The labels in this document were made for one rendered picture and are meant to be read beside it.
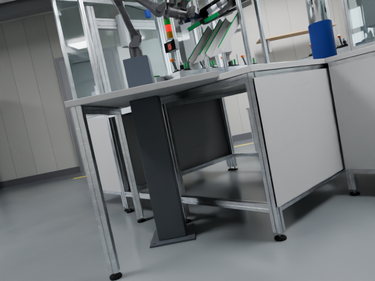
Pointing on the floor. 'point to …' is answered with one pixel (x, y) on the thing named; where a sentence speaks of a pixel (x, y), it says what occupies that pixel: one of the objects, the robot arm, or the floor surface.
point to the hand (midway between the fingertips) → (193, 17)
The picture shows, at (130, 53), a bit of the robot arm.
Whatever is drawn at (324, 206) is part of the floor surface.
